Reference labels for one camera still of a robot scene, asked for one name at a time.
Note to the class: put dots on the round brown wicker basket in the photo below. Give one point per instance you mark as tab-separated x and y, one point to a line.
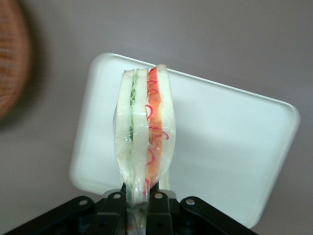
12	58

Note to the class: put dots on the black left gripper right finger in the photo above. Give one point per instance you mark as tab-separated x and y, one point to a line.
195	218

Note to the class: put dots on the cream rectangular tray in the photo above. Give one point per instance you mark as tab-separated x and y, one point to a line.
220	147

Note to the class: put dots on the triangle sandwich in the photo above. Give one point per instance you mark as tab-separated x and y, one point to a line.
141	127

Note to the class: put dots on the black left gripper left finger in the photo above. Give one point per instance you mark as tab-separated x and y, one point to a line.
73	218

